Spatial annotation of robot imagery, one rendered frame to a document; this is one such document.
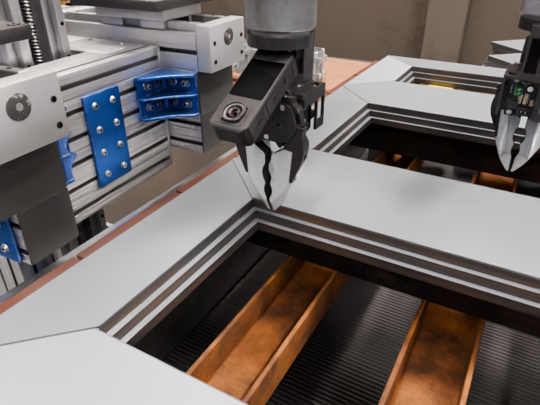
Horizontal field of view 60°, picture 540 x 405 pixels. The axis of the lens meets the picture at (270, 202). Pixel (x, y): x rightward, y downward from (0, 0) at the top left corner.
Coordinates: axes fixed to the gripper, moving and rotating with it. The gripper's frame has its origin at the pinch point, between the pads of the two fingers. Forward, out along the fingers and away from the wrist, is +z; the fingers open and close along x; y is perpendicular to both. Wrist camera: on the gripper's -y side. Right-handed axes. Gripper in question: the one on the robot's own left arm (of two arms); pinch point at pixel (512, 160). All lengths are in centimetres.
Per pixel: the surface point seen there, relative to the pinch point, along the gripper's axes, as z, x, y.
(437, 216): 0.8, -6.2, 20.0
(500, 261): 0.8, 1.5, 26.0
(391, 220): 0.7, -10.8, 23.7
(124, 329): 3, -27, 51
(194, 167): 86, -154, -114
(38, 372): 1, -28, 59
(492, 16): 32, -43, -371
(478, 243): 0.8, -1.0, 23.5
